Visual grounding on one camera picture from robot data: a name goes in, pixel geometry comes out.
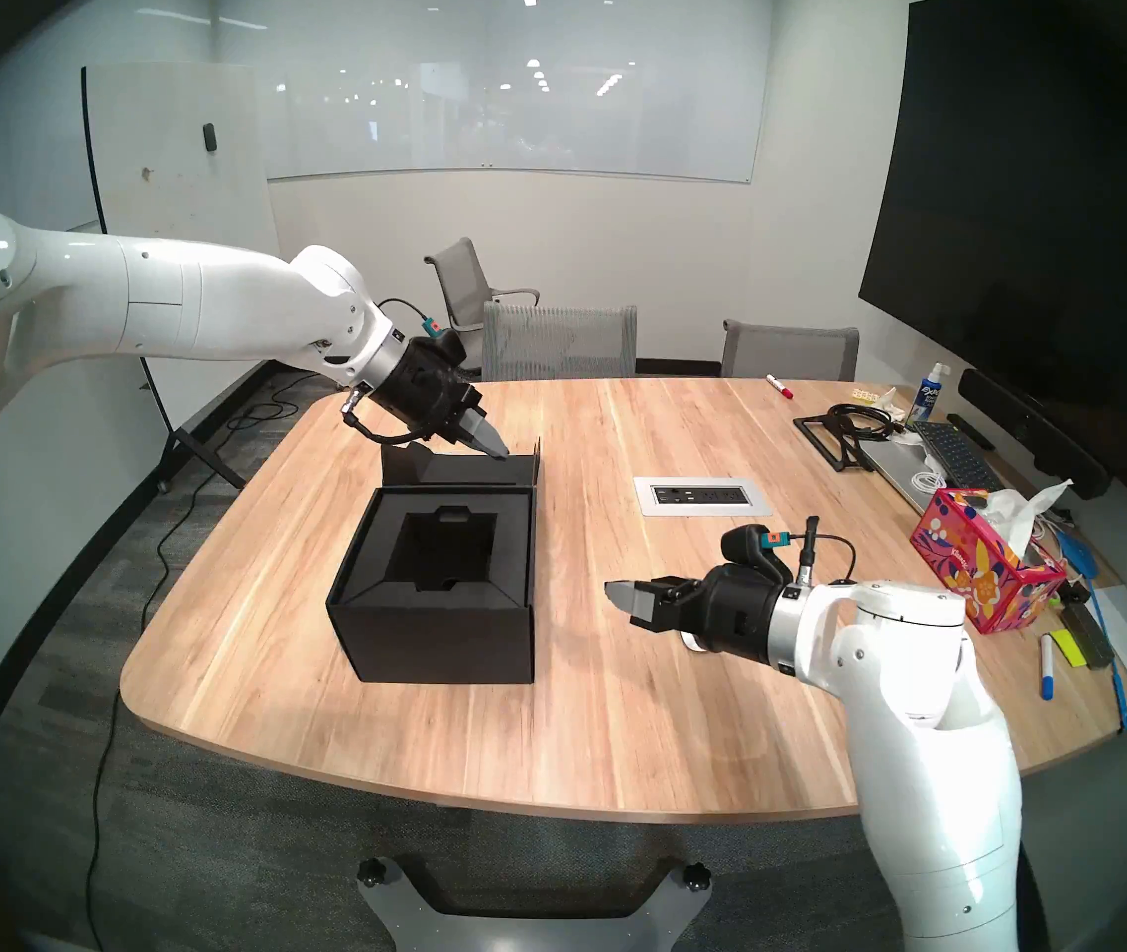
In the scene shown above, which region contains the blue fly swatter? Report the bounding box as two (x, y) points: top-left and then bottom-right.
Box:
(1058, 529), (1127, 731)

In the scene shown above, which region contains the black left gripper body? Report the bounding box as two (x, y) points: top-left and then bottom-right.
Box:
(342, 330), (487, 450)

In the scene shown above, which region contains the black laptop stand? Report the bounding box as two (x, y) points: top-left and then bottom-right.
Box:
(793, 413), (877, 473)

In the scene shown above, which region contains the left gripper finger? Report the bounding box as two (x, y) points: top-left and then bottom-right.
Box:
(453, 409), (511, 456)
(445, 428), (511, 463)

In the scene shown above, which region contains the gray mesh office chair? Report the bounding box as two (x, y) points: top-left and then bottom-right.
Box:
(481, 302), (639, 383)

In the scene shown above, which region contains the rolling whiteboard on stand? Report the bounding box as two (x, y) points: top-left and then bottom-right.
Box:
(81, 63), (346, 492)

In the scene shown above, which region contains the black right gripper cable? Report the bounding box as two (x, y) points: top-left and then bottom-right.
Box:
(792, 517), (859, 584)

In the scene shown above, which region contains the silver table power panel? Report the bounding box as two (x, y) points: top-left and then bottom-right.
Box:
(634, 477), (773, 518)

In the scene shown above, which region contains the red floral tissue box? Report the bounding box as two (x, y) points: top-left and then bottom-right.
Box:
(910, 488), (1067, 635)

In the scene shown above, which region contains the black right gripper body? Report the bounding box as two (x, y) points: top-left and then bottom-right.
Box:
(681, 524), (793, 663)

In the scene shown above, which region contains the white tissue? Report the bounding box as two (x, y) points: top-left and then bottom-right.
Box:
(980, 479), (1073, 559)

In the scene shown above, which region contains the gray plain-back office chair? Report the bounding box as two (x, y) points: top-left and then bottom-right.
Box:
(720, 319), (860, 383)

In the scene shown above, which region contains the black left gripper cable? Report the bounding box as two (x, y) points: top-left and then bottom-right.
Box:
(380, 298), (442, 338)

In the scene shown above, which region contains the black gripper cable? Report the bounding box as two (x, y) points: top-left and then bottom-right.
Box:
(380, 298), (442, 338)
(792, 517), (859, 584)

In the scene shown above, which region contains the black video conference bar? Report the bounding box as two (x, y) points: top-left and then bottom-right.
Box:
(958, 368), (1112, 500)

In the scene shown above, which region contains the glass wall whiteboard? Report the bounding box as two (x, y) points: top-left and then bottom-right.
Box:
(216, 0), (773, 185)

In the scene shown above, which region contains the black floor cable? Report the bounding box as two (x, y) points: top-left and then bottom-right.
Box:
(87, 370), (376, 941)

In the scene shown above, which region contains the large black wall screen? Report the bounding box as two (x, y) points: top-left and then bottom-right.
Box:
(858, 0), (1127, 455)

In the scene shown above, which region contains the gray office chair with armrests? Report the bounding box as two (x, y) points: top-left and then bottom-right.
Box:
(424, 237), (541, 381)

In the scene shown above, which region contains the silver laptop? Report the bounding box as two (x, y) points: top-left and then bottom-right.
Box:
(861, 439), (956, 515)

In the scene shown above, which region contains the coiled black cable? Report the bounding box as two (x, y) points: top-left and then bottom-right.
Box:
(826, 403), (907, 440)

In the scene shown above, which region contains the black cardboard box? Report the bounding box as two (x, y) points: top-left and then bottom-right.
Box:
(325, 436), (543, 685)

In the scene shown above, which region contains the whiteboard cleaner spray bottle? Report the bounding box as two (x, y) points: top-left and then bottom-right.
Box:
(905, 362), (951, 425)

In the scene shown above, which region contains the black keyboard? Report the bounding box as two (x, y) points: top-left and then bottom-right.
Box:
(909, 420), (1006, 493)

